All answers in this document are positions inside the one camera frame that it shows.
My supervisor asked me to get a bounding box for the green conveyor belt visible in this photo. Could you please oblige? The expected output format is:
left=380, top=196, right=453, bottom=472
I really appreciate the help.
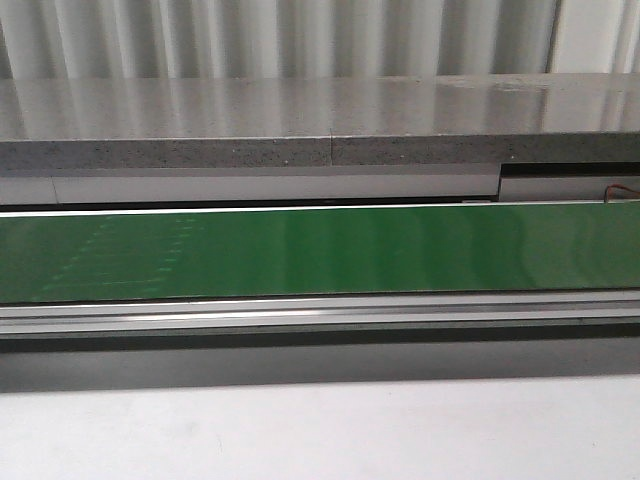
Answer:
left=1, top=202, right=639, bottom=304

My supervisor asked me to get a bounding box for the red and black wire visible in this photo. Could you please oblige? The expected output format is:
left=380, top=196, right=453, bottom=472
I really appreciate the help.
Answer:
left=602, top=184, right=640, bottom=204

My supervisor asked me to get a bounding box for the white corrugated curtain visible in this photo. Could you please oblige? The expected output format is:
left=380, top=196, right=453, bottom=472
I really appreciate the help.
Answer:
left=1, top=1, right=639, bottom=79

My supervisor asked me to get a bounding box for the aluminium conveyor frame rail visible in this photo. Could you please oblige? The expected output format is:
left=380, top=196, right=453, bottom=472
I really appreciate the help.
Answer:
left=1, top=290, right=639, bottom=336

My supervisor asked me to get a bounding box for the grey stone counter slab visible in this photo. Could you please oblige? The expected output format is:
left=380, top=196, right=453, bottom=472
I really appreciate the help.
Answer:
left=1, top=74, right=639, bottom=171

